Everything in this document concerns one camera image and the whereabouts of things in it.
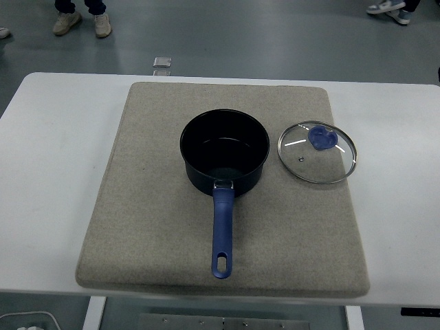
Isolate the white table leg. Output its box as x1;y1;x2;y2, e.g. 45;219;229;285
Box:
344;305;365;330
82;296;107;330

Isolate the white cable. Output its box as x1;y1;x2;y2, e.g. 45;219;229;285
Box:
0;311;59;330

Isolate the beige fabric mat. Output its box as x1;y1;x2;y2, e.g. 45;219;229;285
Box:
74;81;371;298

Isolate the glass lid with blue knob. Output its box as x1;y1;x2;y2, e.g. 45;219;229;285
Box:
276;120;358;184

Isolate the black bar under table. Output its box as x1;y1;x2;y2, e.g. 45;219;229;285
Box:
400;307;440;318

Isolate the grey metal plate with screws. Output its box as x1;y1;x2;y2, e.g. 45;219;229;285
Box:
137;313;312;330

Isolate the dark pot with blue handle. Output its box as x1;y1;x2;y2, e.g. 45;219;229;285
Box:
179;109;271;280

